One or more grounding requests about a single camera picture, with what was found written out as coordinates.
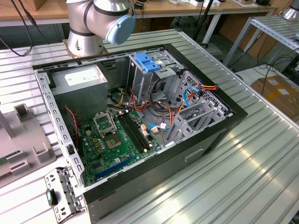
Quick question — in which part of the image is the orange red power wire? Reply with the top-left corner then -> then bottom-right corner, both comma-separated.
197,83 -> 218,97

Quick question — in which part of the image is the metal disk bay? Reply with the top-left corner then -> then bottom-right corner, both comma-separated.
163,70 -> 234,148

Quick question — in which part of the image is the black RAM slot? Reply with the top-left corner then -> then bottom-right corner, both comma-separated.
117,112 -> 147,154
124,110 -> 153,150

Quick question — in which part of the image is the metal drive cage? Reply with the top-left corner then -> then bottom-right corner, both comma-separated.
128,50 -> 185,105

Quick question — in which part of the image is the CPU socket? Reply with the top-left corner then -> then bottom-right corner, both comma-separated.
104,133 -> 123,150

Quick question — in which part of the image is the green motherboard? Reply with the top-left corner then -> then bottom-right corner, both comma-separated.
78,109 -> 162,187

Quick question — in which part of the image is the black PC case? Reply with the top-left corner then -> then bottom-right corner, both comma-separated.
32,43 -> 249,221

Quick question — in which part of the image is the blue expansion slot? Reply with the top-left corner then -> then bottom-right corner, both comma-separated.
94,155 -> 133,180

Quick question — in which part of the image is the grey power supply box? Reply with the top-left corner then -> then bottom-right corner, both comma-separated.
50,64 -> 109,122

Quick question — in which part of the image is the wooden desk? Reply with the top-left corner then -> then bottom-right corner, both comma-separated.
0,0 -> 278,28

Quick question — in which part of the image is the cardboard box with labels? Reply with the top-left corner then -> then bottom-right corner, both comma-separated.
250,74 -> 299,119

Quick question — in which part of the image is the large brown cardboard panel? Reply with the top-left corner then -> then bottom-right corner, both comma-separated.
219,13 -> 280,59

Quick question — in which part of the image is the grey parts rack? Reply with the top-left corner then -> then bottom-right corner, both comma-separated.
0,104 -> 58,187

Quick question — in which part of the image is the black latch with blue tab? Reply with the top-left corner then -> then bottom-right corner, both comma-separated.
45,188 -> 59,206

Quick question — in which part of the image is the small brown cardboard box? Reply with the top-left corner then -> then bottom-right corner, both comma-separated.
34,0 -> 68,12

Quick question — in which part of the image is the green RAM stick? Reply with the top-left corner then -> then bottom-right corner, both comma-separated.
0,150 -> 21,167

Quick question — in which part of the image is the orange wire bundle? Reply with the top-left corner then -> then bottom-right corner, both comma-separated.
158,101 -> 185,126
129,86 -> 150,113

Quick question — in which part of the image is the blue data wire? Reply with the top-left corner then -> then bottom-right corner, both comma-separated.
148,123 -> 168,134
183,85 -> 201,108

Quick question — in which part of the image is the black wire bundle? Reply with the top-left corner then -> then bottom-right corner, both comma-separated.
149,78 -> 169,111

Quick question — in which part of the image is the yellow black power wire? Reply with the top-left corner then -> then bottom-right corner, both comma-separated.
116,86 -> 128,107

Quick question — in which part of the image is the metal socket cover frame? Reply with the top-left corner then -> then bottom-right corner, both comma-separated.
92,111 -> 118,139

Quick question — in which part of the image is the blue plastic drive bracket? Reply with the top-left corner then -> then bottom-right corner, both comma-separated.
134,53 -> 162,73

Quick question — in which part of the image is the red black twisted wire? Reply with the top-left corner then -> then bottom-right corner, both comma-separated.
64,105 -> 79,136

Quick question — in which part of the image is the metal card retention bracket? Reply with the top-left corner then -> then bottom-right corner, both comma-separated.
43,166 -> 86,222

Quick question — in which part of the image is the black cable with silver plug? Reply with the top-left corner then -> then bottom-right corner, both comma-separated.
0,36 -> 33,57

